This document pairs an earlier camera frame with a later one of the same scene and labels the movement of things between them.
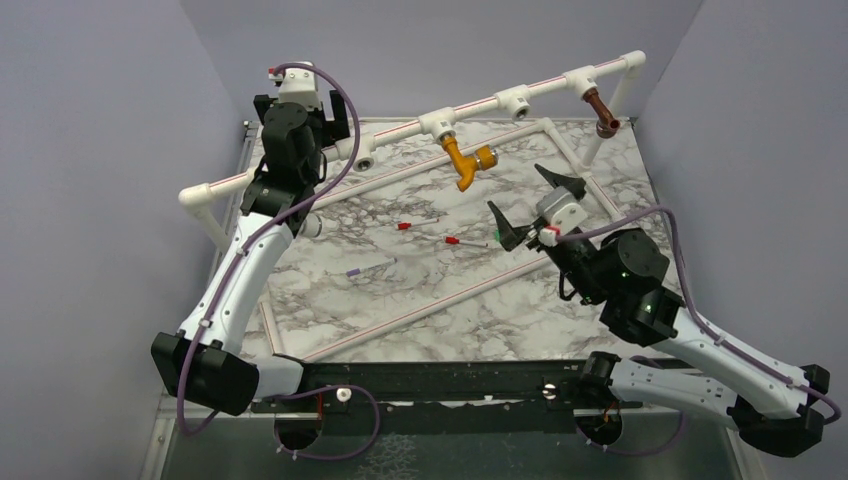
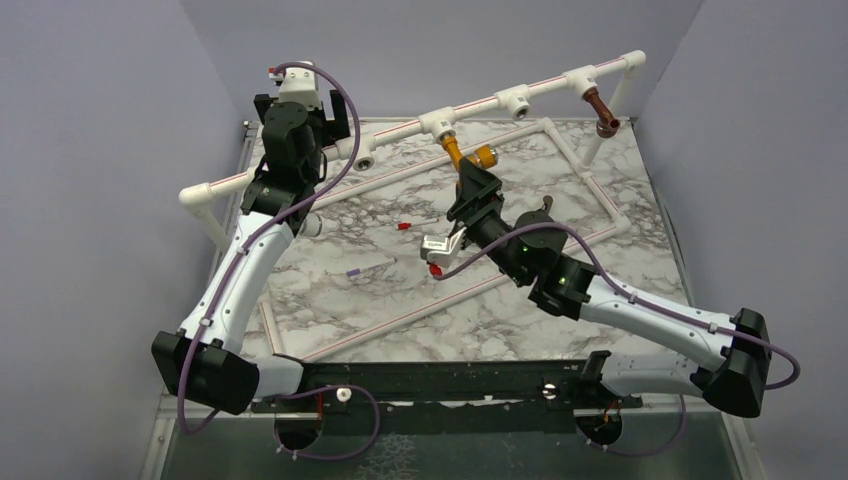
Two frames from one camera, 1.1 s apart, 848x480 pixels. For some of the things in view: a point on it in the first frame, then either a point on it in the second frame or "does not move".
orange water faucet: x=467 y=166 does not move
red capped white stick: x=407 y=225 does not move
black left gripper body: x=337 y=130 does not move
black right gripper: x=508 y=235 → x=479 y=196
